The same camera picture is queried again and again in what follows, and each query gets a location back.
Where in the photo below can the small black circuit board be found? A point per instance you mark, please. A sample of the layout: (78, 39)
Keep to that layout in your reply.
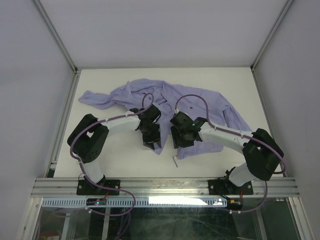
(96, 201)

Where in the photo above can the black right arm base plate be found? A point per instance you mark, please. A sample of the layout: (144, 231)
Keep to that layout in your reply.
(221, 186)

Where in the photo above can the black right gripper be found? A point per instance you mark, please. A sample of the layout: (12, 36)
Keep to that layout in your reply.
(177, 142)

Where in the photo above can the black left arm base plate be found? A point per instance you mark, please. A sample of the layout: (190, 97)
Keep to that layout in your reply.
(97, 187)

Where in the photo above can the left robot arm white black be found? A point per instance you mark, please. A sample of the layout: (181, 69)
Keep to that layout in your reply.
(88, 138)

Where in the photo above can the left aluminium side rail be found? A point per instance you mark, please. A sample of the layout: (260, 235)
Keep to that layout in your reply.
(62, 124)

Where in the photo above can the right aluminium corner post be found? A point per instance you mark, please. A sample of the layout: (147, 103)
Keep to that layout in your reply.
(272, 33)

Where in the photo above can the black orange power connector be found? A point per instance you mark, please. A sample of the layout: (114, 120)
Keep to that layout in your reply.
(234, 204)

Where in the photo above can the aluminium side rail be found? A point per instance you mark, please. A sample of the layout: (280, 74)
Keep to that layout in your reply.
(62, 124)
(282, 165)

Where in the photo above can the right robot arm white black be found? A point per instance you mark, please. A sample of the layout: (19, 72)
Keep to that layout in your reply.
(261, 153)

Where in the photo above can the lilac zip-up jacket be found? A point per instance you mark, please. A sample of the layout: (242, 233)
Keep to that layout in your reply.
(195, 102)

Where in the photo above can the aluminium corner post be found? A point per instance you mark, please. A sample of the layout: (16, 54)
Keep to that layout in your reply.
(272, 33)
(54, 33)

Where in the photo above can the left aluminium corner post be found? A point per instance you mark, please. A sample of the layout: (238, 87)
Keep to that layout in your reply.
(54, 33)

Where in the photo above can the right aluminium side rail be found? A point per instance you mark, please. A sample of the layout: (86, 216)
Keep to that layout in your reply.
(282, 165)

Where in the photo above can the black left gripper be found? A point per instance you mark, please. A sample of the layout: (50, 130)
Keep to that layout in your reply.
(155, 138)

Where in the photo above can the aluminium front frame rail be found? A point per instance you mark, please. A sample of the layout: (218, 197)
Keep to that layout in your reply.
(276, 187)

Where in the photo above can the grey slotted cable duct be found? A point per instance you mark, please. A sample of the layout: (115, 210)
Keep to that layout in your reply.
(140, 202)

